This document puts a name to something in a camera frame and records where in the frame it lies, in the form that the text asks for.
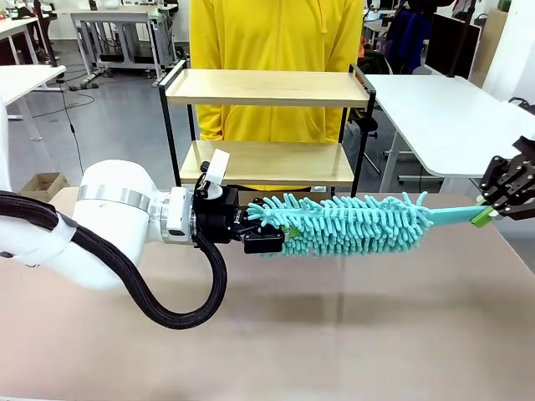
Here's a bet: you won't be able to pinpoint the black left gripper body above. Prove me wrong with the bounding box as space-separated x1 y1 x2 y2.
191 185 252 246

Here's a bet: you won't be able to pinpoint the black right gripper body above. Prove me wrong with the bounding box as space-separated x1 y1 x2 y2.
507 135 535 212

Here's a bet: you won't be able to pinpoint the teal microfiber duster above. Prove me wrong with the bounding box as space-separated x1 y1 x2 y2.
246 190 492 260

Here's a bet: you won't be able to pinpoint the person left forearm yellow sleeve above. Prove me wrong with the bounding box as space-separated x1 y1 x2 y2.
324 66 360 143

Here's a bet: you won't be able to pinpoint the person right forearm yellow sleeve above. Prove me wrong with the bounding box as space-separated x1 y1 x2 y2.
195 66 225 143

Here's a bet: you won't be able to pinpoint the large white rounded table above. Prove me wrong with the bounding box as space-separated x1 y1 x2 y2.
363 74 522 193

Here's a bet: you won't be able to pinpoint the brown cardboard panel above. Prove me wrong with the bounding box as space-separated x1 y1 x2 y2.
467 10 509 84

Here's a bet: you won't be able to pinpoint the black monitor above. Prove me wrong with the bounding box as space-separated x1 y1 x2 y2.
425 12 482 79

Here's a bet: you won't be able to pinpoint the background person blue clothes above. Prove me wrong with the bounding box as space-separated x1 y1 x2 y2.
386 0 431 76

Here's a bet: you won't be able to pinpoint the open cardboard box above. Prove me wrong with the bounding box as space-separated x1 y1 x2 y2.
18 171 70 197

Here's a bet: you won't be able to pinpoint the person torso yellow hoodie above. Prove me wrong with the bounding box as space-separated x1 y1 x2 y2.
188 0 364 191

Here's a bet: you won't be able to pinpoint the white table with white legs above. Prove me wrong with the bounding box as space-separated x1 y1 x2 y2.
0 64 67 143

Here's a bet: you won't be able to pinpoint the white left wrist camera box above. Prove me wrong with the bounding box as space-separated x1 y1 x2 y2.
199 150 232 200

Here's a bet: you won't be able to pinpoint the black left arm cable bundle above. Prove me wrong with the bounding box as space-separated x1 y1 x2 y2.
0 190 229 331

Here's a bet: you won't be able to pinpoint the black frame wooden shelf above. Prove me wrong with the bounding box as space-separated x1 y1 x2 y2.
157 59 377 197

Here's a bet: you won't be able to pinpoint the thin black floor cable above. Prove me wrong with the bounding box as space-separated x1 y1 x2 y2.
58 79 84 176

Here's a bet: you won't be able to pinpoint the white table grey frame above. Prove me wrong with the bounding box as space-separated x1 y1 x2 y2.
69 4 179 84

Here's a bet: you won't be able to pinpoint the black metal post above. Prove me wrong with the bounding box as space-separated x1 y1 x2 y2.
33 0 59 68

